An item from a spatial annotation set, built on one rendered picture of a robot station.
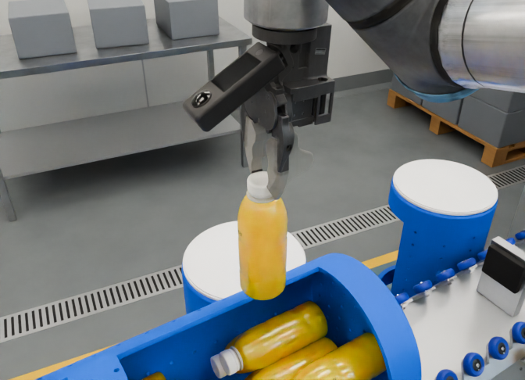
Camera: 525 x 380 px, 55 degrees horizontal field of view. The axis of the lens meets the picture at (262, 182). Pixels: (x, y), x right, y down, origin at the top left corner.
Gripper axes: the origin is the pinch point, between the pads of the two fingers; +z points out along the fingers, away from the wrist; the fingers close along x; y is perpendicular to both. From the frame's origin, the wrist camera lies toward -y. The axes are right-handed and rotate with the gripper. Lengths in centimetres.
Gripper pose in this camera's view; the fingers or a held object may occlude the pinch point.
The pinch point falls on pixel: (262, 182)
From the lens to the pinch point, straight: 64.4
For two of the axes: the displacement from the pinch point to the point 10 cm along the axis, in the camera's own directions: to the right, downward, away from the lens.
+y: 8.6, -2.5, 4.4
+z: -0.3, 8.4, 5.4
